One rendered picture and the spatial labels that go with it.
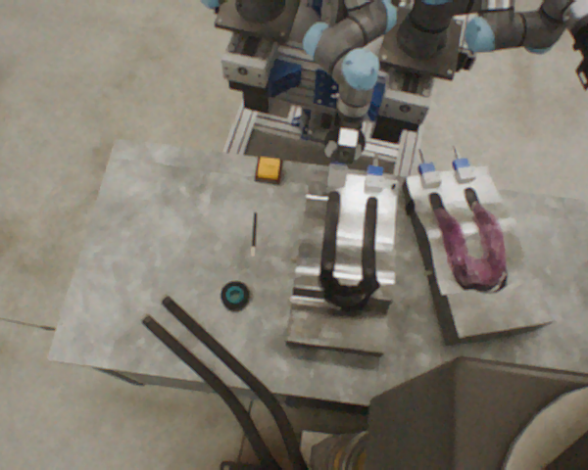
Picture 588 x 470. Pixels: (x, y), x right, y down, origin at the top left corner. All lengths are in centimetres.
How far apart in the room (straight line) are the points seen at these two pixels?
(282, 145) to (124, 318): 119
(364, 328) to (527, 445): 119
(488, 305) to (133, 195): 106
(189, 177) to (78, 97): 142
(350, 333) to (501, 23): 81
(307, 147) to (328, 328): 116
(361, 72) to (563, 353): 96
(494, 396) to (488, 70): 293
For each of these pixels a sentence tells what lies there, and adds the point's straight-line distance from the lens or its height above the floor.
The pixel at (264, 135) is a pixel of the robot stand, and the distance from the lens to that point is 239.
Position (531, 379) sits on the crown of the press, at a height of 200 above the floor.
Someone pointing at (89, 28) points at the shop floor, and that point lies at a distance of 323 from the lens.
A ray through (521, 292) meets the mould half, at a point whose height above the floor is 91.
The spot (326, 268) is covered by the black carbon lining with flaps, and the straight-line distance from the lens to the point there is 137.
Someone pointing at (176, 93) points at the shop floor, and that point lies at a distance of 283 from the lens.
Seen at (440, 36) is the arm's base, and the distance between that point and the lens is 159.
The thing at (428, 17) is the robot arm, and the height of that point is 118.
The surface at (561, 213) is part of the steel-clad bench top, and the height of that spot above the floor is 80.
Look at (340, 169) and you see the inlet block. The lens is 147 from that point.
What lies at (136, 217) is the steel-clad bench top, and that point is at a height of 80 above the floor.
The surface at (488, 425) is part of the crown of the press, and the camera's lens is 22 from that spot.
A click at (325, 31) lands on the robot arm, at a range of 120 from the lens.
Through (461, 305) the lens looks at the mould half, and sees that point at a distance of 142.
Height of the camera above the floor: 221
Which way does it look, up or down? 68 degrees down
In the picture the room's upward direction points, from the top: 5 degrees clockwise
